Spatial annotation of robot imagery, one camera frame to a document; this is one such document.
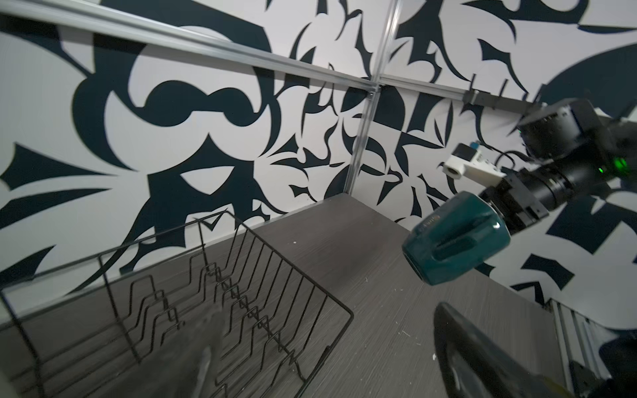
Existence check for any black wire dish rack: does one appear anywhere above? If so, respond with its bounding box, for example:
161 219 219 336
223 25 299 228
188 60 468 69
1 210 354 397

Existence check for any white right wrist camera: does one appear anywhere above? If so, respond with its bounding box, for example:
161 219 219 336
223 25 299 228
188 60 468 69
442 143 506 187

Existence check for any green mug white inside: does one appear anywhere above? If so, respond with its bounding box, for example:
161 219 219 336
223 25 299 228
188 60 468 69
402 192 511 286

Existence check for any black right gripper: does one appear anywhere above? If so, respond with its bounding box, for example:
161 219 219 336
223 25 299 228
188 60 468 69
479 167 562 234

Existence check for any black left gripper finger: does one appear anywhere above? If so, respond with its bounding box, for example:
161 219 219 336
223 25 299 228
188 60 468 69
434 302 572 398

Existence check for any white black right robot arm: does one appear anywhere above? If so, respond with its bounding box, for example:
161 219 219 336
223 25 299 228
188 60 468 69
479 99 636 235

